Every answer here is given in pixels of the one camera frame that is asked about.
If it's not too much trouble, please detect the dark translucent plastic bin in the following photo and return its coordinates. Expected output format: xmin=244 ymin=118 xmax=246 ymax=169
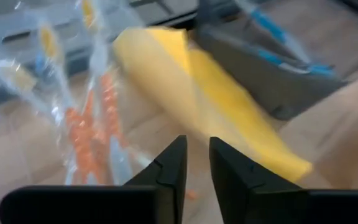
xmin=195 ymin=0 xmax=349 ymax=121

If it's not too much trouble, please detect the blue toothbrush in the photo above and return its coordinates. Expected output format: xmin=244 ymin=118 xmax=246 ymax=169
xmin=236 ymin=0 xmax=312 ymax=65
xmin=255 ymin=48 xmax=337 ymax=78

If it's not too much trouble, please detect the orange toothbrush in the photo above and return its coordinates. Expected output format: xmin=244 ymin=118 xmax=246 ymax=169
xmin=0 ymin=58 xmax=77 ymax=131
xmin=37 ymin=24 xmax=105 ymax=186
xmin=79 ymin=0 xmax=135 ymax=187

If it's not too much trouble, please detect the clear plastic bin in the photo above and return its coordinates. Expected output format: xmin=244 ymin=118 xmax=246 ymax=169
xmin=0 ymin=0 xmax=149 ymax=190

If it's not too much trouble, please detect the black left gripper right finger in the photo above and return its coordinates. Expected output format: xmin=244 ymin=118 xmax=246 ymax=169
xmin=209 ymin=136 xmax=358 ymax=224

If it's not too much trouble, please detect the yellow cloth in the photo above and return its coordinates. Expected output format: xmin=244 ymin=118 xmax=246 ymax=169
xmin=112 ymin=26 xmax=314 ymax=184

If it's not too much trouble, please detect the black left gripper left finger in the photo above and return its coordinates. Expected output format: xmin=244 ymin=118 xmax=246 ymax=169
xmin=0 ymin=134 xmax=188 ymax=224

